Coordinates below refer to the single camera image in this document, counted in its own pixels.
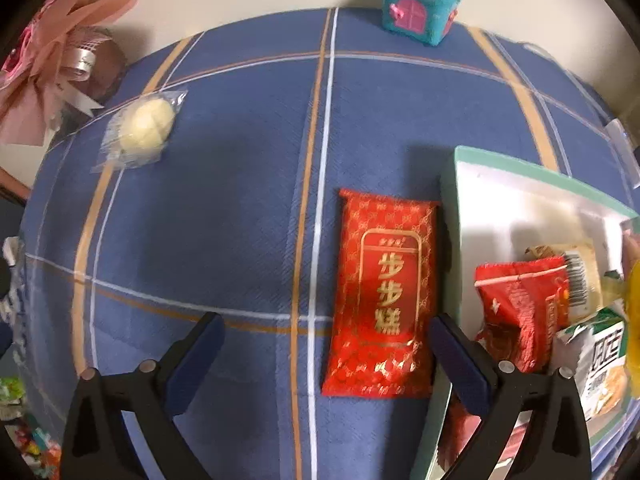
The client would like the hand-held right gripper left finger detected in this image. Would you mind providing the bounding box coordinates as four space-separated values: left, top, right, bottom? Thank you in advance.
60 311 227 480

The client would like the white power strip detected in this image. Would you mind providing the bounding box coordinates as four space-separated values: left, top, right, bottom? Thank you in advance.
605 119 640 181

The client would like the cream and orange packet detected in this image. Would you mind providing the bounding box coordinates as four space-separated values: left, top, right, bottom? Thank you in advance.
525 242 608 331

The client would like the green-rimmed white box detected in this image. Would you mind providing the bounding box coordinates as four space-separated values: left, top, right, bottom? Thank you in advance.
425 145 640 480

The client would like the yellow packet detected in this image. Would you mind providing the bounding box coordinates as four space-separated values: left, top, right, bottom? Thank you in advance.
602 232 640 396

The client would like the red and gold long packet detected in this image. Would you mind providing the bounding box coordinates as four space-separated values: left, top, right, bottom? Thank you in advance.
321 188 441 401

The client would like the blue plaid tablecloth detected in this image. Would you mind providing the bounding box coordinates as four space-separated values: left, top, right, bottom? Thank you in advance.
12 7 640 480

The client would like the blue and white wrapper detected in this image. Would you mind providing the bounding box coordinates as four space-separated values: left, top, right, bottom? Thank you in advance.
0 237 31 366

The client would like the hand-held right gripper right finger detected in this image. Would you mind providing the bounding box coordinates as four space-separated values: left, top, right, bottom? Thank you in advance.
428 313 593 480

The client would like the pink rose bouquet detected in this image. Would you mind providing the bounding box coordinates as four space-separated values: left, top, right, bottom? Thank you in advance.
0 0 140 148

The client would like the small red packet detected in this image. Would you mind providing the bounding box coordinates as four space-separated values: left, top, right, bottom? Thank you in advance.
439 400 531 468

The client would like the green and white packet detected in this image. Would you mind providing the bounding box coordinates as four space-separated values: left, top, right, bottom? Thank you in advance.
555 307 633 423

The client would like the red snack packet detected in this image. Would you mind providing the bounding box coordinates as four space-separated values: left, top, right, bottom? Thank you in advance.
474 256 571 373

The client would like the teal house-shaped box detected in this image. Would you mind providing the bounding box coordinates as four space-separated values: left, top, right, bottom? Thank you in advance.
381 0 463 46

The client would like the colourful clutter pile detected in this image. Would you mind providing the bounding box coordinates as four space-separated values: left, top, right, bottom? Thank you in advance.
0 375 63 480

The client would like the clear-wrapped white pastry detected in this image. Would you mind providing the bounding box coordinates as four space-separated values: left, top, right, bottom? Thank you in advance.
92 90 188 173

